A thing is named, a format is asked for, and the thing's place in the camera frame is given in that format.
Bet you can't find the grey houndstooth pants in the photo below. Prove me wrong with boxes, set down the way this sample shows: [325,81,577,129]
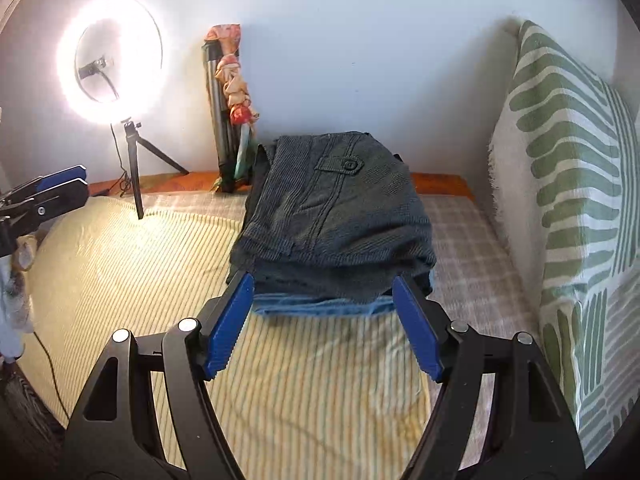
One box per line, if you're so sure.
[230,131,436,304]

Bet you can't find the left gloved hand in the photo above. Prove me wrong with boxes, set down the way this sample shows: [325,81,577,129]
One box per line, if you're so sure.
[0,234,38,363]

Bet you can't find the plaid beige blanket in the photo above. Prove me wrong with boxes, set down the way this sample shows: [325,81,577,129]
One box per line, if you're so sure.
[138,193,537,479]

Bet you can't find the blue folded jeans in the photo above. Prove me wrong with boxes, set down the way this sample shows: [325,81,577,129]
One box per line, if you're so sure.
[252,275,395,318]

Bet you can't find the black light tripod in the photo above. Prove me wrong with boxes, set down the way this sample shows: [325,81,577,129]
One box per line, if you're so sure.
[122,119,190,220]

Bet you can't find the striped yellow bed sheet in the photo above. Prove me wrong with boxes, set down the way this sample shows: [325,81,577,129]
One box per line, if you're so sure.
[18,198,431,479]

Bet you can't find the striped rolled mat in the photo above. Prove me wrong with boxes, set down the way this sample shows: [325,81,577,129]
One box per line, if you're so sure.
[203,24,259,193]

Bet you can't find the green patterned pillow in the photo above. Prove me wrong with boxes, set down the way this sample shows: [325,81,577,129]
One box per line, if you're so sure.
[489,21,639,463]

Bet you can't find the black cable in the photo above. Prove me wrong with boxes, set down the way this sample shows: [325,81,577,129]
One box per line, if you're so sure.
[29,328,72,424]

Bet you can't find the white ring light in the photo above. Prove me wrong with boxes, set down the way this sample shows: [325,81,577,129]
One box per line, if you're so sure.
[55,0,172,125]

